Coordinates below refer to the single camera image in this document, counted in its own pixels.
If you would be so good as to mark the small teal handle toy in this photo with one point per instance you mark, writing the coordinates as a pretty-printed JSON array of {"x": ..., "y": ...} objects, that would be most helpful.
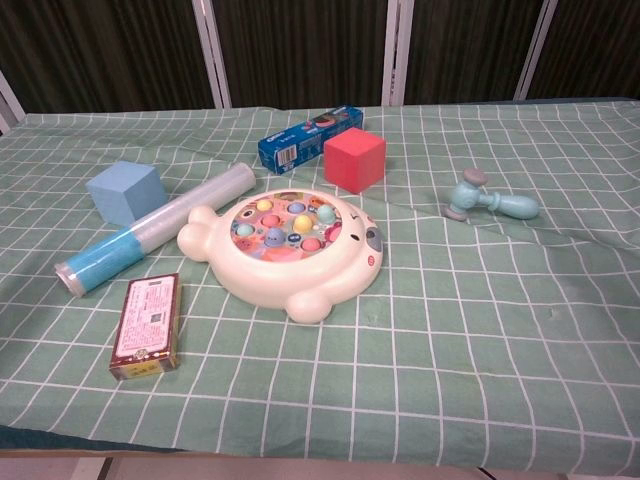
[{"x": 515, "y": 206}]

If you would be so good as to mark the white partition post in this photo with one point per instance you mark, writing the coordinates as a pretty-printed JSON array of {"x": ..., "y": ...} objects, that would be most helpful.
[
  {"x": 535, "y": 50},
  {"x": 212, "y": 55},
  {"x": 399, "y": 50},
  {"x": 9, "y": 102}
]

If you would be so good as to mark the blue Oreo cookie box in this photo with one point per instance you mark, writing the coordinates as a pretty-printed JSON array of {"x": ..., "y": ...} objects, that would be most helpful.
[{"x": 295, "y": 142}]

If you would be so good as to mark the light blue foam cube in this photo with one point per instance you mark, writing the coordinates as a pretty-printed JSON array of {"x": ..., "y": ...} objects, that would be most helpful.
[{"x": 125, "y": 195}]

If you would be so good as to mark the fish-shaped fishing toy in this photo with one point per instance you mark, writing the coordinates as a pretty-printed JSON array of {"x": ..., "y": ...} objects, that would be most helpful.
[{"x": 280, "y": 282}]

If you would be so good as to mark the clear film roll blue label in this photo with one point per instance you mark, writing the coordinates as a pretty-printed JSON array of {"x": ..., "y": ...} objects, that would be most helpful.
[{"x": 165, "y": 215}]

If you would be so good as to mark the brown printed card box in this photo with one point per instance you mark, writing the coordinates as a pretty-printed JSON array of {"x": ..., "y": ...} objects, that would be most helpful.
[{"x": 147, "y": 320}]

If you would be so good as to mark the red foam cube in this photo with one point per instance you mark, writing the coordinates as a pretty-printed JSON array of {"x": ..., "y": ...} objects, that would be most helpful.
[{"x": 350, "y": 160}]

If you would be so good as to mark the green checked tablecloth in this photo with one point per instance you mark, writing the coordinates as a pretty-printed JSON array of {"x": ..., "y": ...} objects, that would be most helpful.
[{"x": 450, "y": 325}]

